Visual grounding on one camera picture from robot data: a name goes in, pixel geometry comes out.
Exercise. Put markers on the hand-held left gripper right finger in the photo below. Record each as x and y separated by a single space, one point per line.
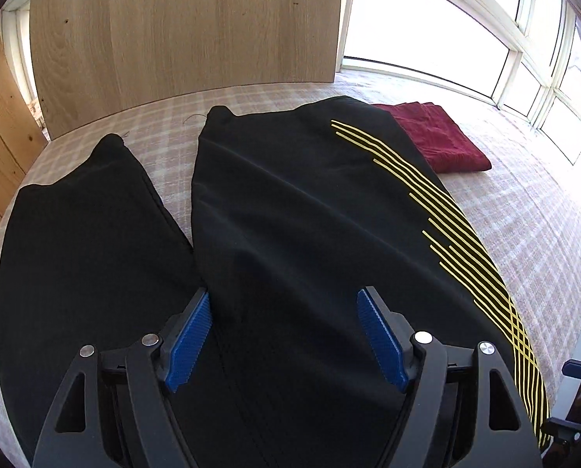
380 341

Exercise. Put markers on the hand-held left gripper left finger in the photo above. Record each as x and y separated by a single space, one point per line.
190 346

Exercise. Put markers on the black pants yellow stripes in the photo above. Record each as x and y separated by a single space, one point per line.
295 204

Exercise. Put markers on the dark red ribbed shirt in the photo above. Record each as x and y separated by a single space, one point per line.
441 141

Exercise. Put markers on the pink plaid blanket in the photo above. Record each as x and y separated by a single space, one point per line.
514 204

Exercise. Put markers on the light wooden board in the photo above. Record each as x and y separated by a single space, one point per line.
173 34

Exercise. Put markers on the white framed window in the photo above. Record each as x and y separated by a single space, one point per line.
20 58
436 9

